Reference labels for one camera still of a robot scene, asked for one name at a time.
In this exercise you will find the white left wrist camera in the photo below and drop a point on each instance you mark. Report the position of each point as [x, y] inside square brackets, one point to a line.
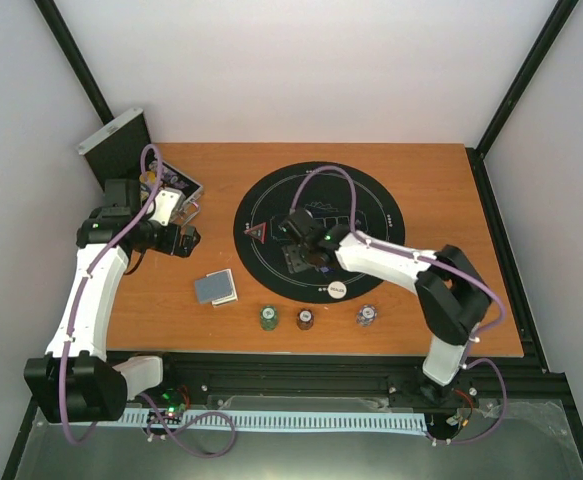
[167, 202]

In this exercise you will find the white dealer button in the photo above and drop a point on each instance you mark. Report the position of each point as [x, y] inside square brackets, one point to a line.
[337, 290]

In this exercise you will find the light blue cable duct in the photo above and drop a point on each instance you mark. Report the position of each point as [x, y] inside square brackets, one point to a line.
[284, 422]

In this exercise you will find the aluminium poker case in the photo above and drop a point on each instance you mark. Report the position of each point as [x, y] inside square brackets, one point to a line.
[114, 151]

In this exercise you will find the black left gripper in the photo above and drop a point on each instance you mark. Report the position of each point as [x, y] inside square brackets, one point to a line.
[170, 245]

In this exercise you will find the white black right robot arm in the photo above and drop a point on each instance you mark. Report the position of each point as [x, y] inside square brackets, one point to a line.
[453, 297]

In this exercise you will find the blue white poker chip stack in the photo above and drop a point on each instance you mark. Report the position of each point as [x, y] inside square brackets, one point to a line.
[366, 315]

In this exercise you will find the blue playing card deck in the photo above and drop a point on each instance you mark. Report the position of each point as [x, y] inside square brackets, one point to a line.
[214, 287]

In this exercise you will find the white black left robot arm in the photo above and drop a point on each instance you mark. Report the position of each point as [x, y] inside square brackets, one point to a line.
[73, 381]

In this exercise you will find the triangular all-in marker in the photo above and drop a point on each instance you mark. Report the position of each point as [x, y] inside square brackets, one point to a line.
[257, 232]

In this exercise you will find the green poker chip stack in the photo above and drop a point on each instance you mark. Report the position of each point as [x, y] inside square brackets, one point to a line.
[268, 318]

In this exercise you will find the red brown poker chip stack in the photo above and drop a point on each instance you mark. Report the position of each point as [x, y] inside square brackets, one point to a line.
[305, 319]

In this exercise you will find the white playing card box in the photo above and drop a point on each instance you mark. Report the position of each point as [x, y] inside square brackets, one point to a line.
[232, 295]

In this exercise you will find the round black poker mat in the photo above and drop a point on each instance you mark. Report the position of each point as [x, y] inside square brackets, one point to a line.
[331, 198]

